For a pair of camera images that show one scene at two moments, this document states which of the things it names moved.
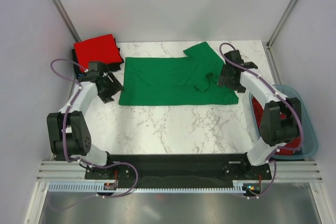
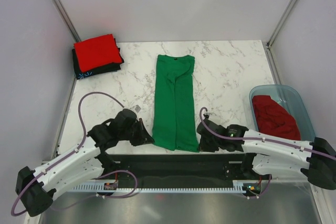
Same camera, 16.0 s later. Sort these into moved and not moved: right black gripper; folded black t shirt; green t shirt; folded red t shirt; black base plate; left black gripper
Moved: left black gripper; green t shirt; right black gripper
Not moved: folded black t shirt; folded red t shirt; black base plate
